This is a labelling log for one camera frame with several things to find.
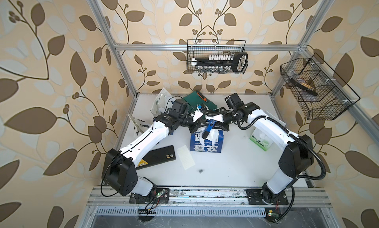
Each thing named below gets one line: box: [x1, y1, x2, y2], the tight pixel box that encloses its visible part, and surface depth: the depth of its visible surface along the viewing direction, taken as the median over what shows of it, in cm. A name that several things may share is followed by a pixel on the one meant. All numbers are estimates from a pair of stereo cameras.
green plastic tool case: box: [182, 90, 218, 111], surface depth 114 cm
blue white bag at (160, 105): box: [150, 87, 174, 117], surface depth 86 cm
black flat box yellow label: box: [135, 145, 176, 170], surface depth 88 cm
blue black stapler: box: [201, 119, 217, 139], surface depth 76 cm
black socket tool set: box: [190, 52, 248, 74], surface depth 87 cm
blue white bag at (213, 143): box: [189, 127, 225, 153], surface depth 84 cm
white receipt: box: [177, 144, 196, 170], surface depth 91 cm
